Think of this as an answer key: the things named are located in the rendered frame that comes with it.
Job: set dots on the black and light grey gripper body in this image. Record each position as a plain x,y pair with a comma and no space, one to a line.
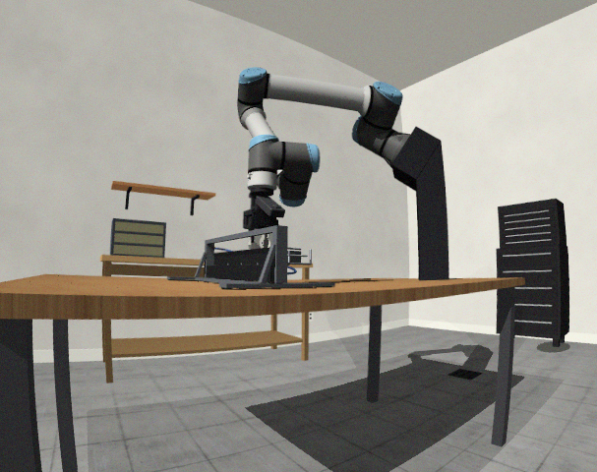
261,218

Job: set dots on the grey free-standing rack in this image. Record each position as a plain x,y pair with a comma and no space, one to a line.
264,264

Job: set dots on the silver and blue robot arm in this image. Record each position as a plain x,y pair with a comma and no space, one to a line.
269,158

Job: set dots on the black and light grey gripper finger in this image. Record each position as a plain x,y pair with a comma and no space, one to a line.
255,240
268,239

